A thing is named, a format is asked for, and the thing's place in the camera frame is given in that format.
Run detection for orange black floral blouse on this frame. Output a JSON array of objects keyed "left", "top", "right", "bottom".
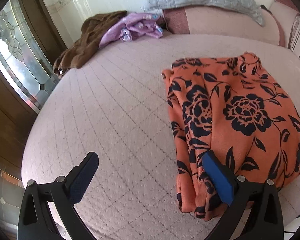
[{"left": 162, "top": 52, "right": 300, "bottom": 221}]

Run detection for pink quilted mattress cover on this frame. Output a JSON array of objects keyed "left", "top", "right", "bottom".
[{"left": 21, "top": 33, "right": 300, "bottom": 239}]

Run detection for pink bolster cushion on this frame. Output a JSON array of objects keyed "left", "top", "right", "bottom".
[{"left": 163, "top": 6, "right": 286, "bottom": 47}]

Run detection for pink sofa backrest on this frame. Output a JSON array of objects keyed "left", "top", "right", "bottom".
[{"left": 270, "top": 0, "right": 300, "bottom": 48}]

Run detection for black sunglasses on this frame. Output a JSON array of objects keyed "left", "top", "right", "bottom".
[{"left": 260, "top": 4, "right": 272, "bottom": 14}]

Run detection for wooden glass door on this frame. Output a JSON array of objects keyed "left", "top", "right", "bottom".
[{"left": 0, "top": 0, "right": 68, "bottom": 230}]

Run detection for brown fleece garment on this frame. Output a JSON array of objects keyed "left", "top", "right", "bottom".
[{"left": 53, "top": 10, "right": 127, "bottom": 79}]

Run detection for purple floral garment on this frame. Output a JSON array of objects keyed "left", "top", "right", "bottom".
[{"left": 99, "top": 12, "right": 164, "bottom": 48}]

